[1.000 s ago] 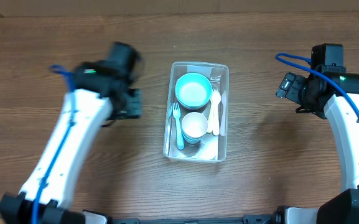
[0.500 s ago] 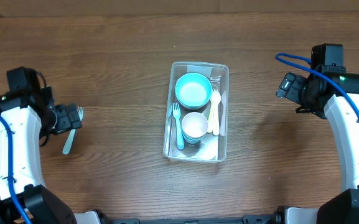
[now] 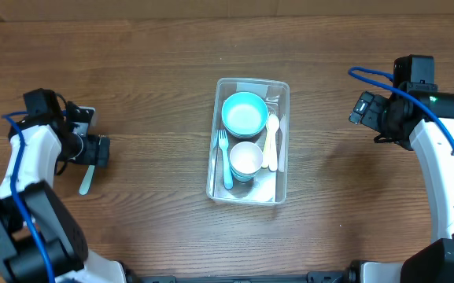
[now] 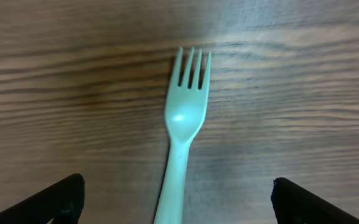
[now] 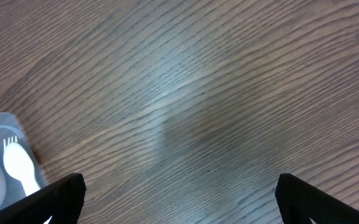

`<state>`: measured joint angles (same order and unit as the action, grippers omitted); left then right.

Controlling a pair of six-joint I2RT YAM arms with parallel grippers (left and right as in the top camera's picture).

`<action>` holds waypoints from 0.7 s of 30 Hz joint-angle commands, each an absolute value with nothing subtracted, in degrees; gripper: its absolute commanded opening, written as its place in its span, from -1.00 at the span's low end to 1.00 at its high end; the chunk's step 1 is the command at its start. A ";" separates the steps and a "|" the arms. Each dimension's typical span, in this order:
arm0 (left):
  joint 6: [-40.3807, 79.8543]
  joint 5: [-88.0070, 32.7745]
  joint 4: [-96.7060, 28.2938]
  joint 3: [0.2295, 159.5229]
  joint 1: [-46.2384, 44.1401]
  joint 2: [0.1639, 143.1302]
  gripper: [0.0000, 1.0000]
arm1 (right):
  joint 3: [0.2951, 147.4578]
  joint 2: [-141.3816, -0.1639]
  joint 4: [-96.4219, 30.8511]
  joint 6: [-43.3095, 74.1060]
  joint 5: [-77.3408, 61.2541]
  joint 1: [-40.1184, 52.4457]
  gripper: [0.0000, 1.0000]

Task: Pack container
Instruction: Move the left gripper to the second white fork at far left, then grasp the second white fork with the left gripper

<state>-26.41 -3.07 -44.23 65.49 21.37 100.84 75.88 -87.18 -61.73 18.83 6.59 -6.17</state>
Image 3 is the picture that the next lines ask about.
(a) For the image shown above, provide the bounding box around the right blue cable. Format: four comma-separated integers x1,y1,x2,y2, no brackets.
347,66,454,225

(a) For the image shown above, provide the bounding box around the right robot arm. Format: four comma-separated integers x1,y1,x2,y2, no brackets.
342,90,454,282

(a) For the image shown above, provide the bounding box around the green cup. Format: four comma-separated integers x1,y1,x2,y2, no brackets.
231,167,260,182

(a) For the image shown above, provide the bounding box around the clear plastic container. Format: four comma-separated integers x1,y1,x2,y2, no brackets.
206,78,290,206

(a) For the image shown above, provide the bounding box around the white cup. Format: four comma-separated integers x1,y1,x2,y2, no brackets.
230,141,263,175

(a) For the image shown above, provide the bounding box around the light blue fork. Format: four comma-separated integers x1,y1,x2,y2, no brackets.
278,115,287,172
218,129,234,189
79,165,95,196

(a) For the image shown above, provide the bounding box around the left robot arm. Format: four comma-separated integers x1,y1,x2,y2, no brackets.
0,101,131,282

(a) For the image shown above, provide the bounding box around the white spoon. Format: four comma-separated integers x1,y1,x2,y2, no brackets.
268,113,279,171

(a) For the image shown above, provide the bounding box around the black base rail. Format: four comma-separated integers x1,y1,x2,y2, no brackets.
125,269,360,283

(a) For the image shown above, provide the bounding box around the blue cup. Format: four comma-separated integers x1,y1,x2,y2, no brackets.
232,172,255,182

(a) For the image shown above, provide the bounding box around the yellow fork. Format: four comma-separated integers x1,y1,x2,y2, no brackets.
261,112,275,168

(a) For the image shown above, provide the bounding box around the blue bowl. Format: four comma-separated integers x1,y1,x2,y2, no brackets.
221,91,269,134

